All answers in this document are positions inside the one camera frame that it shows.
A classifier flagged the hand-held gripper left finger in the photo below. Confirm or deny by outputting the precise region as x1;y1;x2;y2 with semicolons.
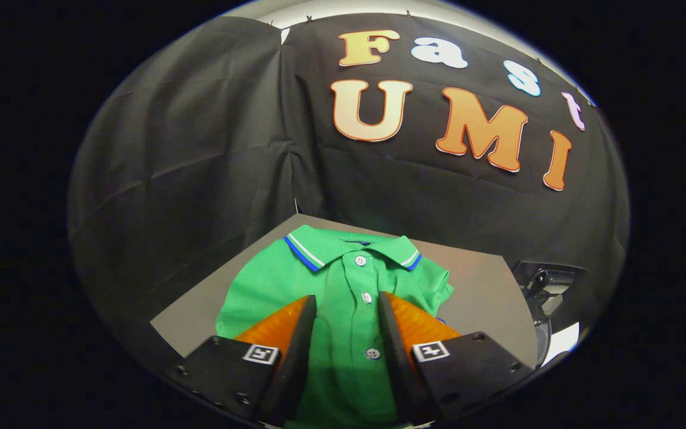
167;295;319;427

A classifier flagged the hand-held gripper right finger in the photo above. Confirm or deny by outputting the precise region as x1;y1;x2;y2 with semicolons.
377;291;535;425

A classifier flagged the green polo shirt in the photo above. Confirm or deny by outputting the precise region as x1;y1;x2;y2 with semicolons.
215;224;456;428

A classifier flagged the grey side table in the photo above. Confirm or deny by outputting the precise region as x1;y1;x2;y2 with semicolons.
150;213;539;368

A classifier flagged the white flat board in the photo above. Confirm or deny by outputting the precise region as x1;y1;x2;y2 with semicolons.
542;322;581;366

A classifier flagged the black backdrop cloth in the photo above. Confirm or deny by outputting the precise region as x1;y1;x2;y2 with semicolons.
68;12;629;382

